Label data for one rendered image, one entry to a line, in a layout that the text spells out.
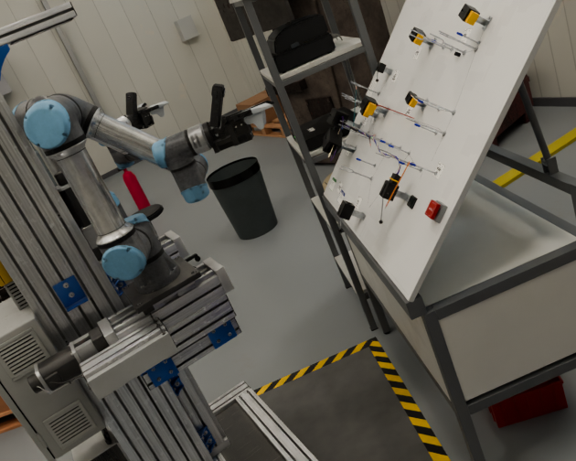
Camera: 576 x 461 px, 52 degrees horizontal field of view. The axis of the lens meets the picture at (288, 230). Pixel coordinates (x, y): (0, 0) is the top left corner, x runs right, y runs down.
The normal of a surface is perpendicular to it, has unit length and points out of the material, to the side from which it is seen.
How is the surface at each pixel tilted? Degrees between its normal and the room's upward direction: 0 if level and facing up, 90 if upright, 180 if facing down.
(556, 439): 0
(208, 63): 90
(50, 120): 82
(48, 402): 90
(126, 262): 98
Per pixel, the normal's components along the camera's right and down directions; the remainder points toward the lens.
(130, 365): 0.45, 0.19
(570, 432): -0.37, -0.85
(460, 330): 0.16, 0.33
